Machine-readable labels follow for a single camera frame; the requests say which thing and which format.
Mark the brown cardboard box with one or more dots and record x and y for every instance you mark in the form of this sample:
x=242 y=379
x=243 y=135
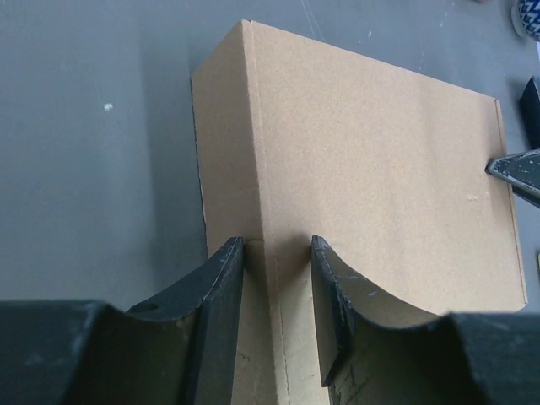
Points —
x=297 y=138

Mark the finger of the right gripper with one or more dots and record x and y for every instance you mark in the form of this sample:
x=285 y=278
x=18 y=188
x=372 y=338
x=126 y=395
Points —
x=529 y=104

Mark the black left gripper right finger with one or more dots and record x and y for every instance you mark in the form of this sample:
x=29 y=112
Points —
x=375 y=348

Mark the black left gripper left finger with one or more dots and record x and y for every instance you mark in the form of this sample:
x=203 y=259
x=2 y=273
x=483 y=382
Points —
x=176 y=347

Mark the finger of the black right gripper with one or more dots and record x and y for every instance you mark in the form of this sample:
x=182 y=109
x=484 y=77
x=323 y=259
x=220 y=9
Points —
x=521 y=171

